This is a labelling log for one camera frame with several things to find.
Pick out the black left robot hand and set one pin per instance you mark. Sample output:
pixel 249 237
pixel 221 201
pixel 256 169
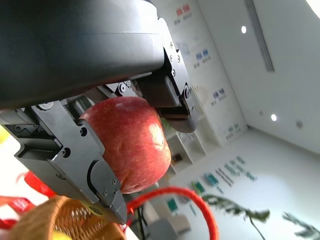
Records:
pixel 75 50

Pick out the red apple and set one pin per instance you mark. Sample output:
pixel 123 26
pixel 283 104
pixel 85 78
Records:
pixel 135 140

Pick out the red printed ribbon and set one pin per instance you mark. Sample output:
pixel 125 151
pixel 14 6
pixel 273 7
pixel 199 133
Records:
pixel 22 203

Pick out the green pear with stem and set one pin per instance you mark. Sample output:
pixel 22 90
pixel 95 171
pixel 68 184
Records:
pixel 2 136

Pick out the white shelf cabinet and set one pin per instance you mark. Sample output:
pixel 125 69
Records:
pixel 190 150

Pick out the round ceiling spotlight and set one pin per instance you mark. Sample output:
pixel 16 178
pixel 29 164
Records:
pixel 273 117
pixel 243 29

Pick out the long ceiling strip light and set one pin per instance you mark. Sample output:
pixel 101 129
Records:
pixel 261 37

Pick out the green pear without stem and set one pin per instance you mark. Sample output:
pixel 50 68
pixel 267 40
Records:
pixel 60 236

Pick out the green leafy plant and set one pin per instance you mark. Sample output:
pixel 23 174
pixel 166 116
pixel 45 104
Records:
pixel 257 215

